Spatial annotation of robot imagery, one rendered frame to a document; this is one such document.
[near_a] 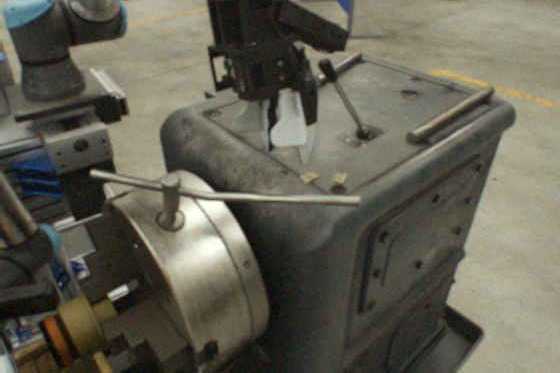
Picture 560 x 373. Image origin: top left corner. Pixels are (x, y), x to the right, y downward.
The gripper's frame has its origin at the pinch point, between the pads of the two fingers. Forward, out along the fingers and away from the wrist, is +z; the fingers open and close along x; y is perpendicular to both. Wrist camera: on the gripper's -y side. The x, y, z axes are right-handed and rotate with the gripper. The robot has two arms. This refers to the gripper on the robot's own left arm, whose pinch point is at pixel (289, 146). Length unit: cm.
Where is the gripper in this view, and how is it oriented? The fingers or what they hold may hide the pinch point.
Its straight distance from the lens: 52.9
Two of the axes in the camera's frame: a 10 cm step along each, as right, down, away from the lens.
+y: -7.6, 3.6, -5.4
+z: 1.1, 8.9, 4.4
